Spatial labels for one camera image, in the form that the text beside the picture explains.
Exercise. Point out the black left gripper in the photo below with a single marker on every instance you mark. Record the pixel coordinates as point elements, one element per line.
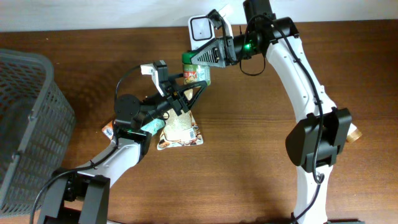
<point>180,104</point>

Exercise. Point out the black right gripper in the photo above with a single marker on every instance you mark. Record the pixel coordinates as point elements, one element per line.
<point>214,51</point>

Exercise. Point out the green lidded jar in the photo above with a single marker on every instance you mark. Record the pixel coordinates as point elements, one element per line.
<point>194,73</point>

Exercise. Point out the beige snack bag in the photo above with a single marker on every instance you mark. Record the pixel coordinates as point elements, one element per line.
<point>180,131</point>

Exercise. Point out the teal wipes packet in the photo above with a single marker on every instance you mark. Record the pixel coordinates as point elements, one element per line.
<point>154,126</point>

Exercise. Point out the orange snack packet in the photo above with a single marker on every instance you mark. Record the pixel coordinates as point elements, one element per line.
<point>107,130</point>

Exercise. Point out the white bamboo print tube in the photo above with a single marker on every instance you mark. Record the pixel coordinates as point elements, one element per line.
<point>353,133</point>

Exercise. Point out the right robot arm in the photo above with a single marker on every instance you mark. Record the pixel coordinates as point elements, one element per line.
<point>321,128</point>

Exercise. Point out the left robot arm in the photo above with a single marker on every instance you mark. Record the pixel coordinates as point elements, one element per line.
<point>81,195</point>

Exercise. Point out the white barcode scanner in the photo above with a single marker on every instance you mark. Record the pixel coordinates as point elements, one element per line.
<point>201,31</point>

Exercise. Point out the grey plastic basket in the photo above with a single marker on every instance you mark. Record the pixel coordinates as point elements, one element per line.
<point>37,123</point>

